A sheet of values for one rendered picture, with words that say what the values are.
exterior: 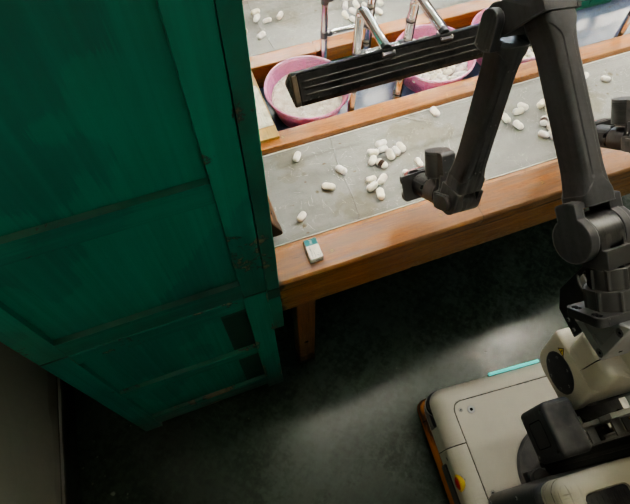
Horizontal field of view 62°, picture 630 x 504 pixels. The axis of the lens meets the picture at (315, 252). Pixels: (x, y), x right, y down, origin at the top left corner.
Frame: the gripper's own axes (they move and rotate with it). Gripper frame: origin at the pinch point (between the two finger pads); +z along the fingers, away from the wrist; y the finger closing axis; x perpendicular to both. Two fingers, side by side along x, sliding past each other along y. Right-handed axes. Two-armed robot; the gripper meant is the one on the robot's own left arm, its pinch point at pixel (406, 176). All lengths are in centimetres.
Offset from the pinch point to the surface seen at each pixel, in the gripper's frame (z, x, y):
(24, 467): 12, 53, 122
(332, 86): -1.4, -26.7, 15.1
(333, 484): 11, 102, 40
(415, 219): -0.4, 12.3, -0.3
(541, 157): 7.3, 9.4, -45.2
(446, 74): 38, -16, -35
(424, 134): 22.3, -3.2, -16.8
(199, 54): -57, -41, 46
